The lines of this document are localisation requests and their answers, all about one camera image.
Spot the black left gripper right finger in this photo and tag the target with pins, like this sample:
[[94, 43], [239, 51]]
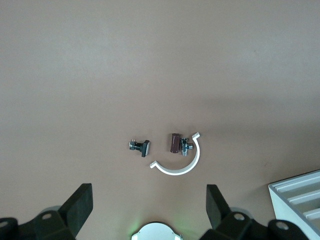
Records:
[[217, 210]]

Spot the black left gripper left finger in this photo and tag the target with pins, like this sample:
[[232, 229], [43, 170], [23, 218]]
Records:
[[77, 207]]

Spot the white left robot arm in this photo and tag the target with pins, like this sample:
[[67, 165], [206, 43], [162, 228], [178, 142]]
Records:
[[156, 232]]

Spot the white drawer cabinet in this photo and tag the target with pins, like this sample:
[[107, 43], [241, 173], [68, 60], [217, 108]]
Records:
[[277, 200]]

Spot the brown table mat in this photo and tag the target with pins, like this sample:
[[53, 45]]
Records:
[[125, 75]]

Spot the black square push switch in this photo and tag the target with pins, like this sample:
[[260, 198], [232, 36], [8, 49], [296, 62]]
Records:
[[145, 148]]

